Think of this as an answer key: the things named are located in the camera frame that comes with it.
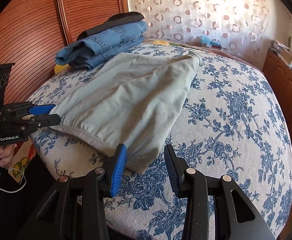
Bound olive green pants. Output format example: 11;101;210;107
52;51;202;174

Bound person's left hand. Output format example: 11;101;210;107
0;144;17;168

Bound yellow plush toy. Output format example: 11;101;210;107
54;64;70;75

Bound folded blue jeans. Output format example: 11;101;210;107
55;21;147;70

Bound wooden slatted wardrobe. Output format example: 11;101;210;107
0;0;128;103

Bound folded black garment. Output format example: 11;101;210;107
77;11;144;41

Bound colourful floral blanket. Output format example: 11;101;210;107
144;39;257;69

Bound wooden sideboard cabinet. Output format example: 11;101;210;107
263;49;292;143

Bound cardboard box with blue items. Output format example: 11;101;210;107
200;35;222;50

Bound cardboard box on sideboard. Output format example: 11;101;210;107
281;49;292;67

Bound circle pattern sheer curtain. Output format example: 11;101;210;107
128;0;269;54

